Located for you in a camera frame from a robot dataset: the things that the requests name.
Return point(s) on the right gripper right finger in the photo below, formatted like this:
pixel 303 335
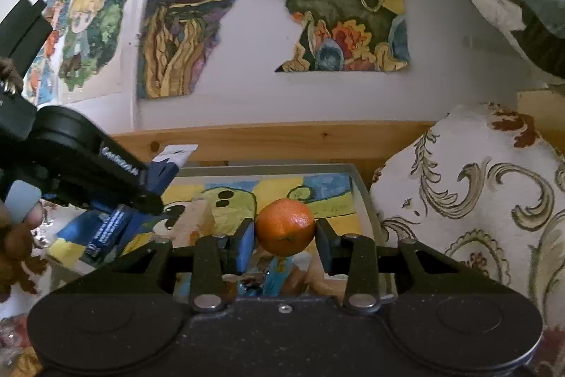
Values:
pixel 355 256

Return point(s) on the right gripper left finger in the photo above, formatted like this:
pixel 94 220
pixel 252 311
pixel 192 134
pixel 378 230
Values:
pixel 215 256

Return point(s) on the orange rice cracker pack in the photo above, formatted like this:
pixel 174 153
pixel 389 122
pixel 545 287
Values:
pixel 194 219

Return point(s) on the blue cartoon snack packet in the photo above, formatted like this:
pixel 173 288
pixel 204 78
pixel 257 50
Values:
pixel 276 276

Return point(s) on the orange mandarin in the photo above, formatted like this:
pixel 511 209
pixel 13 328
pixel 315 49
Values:
pixel 285 227

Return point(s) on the dark blue snack pouch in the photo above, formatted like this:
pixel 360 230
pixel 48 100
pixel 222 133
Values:
pixel 161 171

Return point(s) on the person's left hand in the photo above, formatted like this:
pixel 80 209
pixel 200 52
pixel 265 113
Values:
pixel 17 235

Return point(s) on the grey tray with frog drawing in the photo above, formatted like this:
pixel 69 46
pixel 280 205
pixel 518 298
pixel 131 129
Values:
pixel 335 196

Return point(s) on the floral white bedspread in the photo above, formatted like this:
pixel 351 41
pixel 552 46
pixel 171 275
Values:
pixel 468 224

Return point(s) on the blond chibi poster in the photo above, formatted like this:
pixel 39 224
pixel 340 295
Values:
pixel 88 62

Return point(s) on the swirling night painting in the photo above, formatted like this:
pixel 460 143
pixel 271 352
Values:
pixel 177 38

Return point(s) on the wooden bed frame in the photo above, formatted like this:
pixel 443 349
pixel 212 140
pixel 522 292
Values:
pixel 367 145

